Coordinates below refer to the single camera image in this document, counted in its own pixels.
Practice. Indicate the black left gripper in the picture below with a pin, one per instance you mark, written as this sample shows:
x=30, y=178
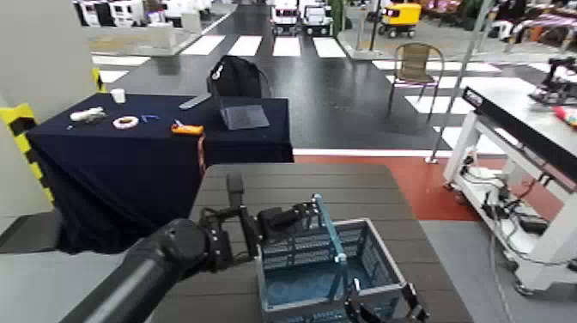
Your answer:
x=276, y=222

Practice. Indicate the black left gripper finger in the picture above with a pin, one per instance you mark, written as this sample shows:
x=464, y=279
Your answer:
x=414, y=306

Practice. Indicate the blue grey folding crate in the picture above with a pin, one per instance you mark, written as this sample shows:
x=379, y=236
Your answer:
x=311, y=284

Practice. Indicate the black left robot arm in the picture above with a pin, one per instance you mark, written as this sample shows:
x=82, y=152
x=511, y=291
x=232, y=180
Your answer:
x=148, y=270

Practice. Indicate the black desktop robot arm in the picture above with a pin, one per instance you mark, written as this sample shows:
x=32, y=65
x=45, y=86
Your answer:
x=556, y=85

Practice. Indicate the black power adapter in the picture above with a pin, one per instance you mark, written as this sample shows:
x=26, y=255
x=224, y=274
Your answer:
x=533, y=224

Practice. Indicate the dark open laptop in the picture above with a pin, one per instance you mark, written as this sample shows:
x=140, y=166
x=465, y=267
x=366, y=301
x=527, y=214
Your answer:
x=245, y=117

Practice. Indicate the white power strip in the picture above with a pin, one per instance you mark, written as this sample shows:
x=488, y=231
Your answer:
x=484, y=173

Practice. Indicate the orange hand tool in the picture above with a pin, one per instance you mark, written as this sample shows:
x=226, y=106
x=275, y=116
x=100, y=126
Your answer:
x=187, y=130

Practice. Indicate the black backpack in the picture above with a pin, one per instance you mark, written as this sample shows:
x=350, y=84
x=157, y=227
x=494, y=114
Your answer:
x=236, y=79

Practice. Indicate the grey flat bar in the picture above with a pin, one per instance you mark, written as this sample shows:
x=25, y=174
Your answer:
x=194, y=102

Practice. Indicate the wicker metal chair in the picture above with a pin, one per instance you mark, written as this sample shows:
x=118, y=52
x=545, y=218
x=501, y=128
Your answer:
x=414, y=61

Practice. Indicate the blue pen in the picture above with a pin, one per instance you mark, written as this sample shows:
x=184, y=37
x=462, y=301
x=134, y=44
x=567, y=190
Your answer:
x=149, y=118

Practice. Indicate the navy blue tablecloth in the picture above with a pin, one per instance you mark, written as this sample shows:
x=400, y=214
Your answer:
x=117, y=180

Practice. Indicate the slanted silver metal pole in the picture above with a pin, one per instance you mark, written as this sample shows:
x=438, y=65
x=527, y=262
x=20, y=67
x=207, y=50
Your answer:
x=460, y=76

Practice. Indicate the white workbench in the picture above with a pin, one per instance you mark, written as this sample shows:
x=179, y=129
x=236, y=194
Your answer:
x=518, y=112

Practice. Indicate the black street pole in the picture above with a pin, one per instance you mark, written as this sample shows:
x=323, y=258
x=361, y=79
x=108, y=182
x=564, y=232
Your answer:
x=375, y=24

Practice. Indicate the white delivery vehicle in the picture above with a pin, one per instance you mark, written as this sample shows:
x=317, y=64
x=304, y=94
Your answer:
x=285, y=17
x=317, y=18

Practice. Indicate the green plant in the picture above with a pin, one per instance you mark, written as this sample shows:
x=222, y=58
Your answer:
x=336, y=15

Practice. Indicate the pink white tape roll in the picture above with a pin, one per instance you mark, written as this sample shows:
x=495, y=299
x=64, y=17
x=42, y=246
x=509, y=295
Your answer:
x=117, y=122

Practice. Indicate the yellow delivery vehicle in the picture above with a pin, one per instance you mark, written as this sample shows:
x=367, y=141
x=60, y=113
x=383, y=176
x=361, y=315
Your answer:
x=401, y=15

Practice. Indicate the red cylindrical object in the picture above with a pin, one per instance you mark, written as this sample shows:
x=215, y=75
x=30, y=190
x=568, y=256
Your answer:
x=567, y=115

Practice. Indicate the white paper cup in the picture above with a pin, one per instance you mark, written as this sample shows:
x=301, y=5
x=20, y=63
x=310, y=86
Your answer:
x=118, y=95

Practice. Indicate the small yellow black corner guard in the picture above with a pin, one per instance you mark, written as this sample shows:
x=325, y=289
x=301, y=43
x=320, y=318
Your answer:
x=98, y=80

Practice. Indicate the dark grey floor mat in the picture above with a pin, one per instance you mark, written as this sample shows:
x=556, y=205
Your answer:
x=27, y=232

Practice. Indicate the purple covered table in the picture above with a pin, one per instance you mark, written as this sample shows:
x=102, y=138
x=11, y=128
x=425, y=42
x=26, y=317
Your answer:
x=547, y=24

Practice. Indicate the white kiosk row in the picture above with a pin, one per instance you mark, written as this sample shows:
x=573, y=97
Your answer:
x=110, y=12

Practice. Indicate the large yellow black corner guard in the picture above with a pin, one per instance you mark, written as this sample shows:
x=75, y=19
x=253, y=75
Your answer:
x=22, y=131

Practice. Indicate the white box pedestal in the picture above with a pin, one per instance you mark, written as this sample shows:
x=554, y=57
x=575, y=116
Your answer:
x=162, y=35

